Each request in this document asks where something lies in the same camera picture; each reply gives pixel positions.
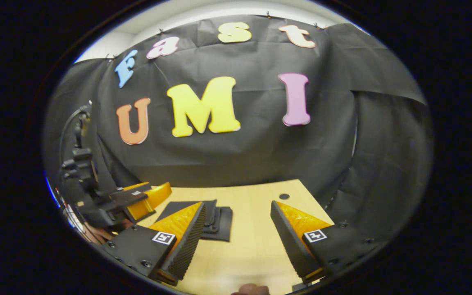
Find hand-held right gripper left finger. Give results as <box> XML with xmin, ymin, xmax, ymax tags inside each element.
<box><xmin>98</xmin><ymin>201</ymin><xmax>207</xmax><ymax>286</ymax></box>

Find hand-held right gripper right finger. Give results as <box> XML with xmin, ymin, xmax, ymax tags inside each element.
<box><xmin>270</xmin><ymin>200</ymin><xmax>385</xmax><ymax>285</ymax></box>

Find dark grey jeans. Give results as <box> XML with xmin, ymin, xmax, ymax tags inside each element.
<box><xmin>154</xmin><ymin>199</ymin><xmax>234</xmax><ymax>243</ymax></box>

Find person's white clothing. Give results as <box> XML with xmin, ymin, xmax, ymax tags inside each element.
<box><xmin>52</xmin><ymin>186</ymin><xmax>86</xmax><ymax>235</ymax></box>

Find black backdrop cloth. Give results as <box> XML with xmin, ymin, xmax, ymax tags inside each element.
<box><xmin>43</xmin><ymin>14</ymin><xmax>435</xmax><ymax>246</ymax></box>

